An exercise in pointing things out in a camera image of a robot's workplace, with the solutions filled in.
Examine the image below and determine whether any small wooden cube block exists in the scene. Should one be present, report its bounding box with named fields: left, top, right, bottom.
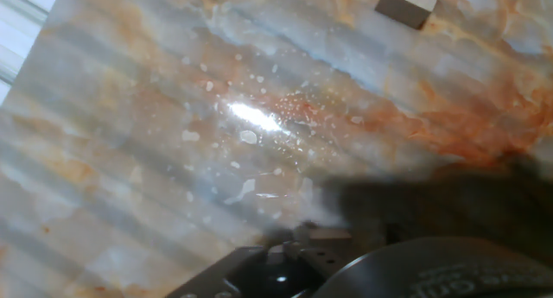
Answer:
left=308, top=227, right=353, bottom=252
left=374, top=0, right=445, bottom=31

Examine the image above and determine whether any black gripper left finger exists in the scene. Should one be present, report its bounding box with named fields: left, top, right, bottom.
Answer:
left=164, top=223, right=353, bottom=298

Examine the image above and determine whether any orange marble pattern sheet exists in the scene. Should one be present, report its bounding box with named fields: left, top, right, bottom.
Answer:
left=0, top=0, right=553, bottom=298

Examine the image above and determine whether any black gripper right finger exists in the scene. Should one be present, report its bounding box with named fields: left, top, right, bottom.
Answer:
left=385, top=223, right=407, bottom=245

